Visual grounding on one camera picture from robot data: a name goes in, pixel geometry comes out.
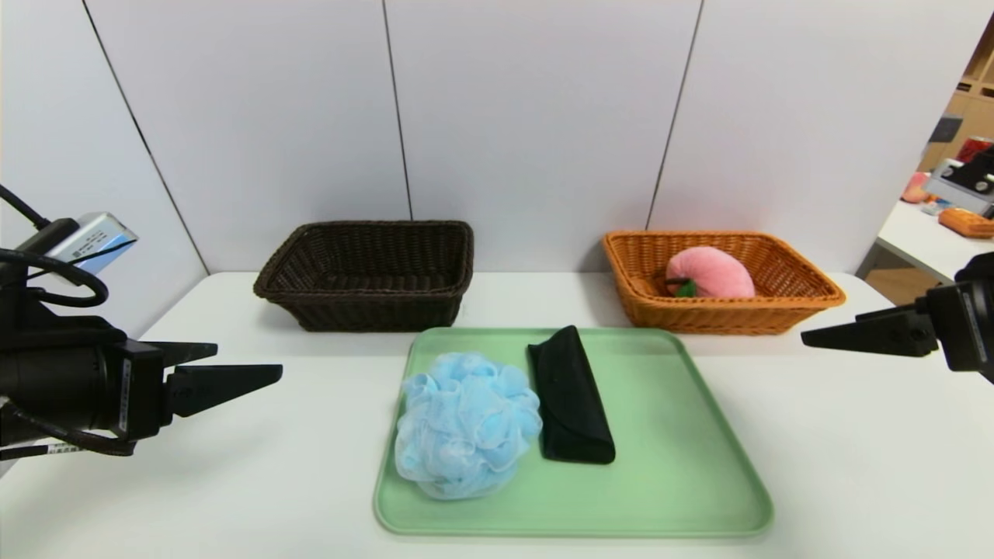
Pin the black glasses case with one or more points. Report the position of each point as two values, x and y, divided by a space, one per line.
571 404

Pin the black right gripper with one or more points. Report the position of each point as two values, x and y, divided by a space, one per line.
963 324

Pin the orange wicker basket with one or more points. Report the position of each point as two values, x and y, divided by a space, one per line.
714 314

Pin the small toy peach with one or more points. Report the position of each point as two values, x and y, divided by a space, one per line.
915 188

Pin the white side table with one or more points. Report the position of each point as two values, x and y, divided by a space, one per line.
916 241

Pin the dark brown wicker basket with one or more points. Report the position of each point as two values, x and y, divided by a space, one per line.
373 310

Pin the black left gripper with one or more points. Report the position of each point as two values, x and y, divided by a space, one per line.
138 390

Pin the green plastic tray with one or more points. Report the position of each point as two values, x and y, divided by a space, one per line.
668 481

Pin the wooden shelf unit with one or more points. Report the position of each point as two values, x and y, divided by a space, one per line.
971 101

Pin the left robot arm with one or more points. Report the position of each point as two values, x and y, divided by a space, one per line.
43 380

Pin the blue mesh bath loofah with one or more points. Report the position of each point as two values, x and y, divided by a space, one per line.
466 423

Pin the red soda can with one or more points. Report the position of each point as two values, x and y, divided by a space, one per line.
977 146

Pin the pink plush peach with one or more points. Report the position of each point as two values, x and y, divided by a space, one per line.
714 276

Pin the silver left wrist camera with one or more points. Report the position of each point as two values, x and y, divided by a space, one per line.
93 237

